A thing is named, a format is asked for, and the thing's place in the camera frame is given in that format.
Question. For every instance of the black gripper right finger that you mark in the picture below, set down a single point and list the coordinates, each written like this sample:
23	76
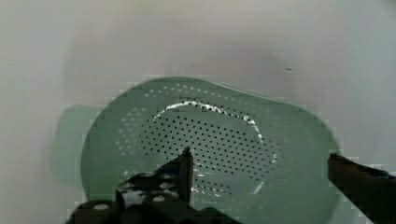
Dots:
372	190

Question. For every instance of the green plastic strainer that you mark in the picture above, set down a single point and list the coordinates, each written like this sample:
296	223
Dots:
256	159

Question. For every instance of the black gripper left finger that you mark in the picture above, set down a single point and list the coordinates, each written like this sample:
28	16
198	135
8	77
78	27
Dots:
160	197

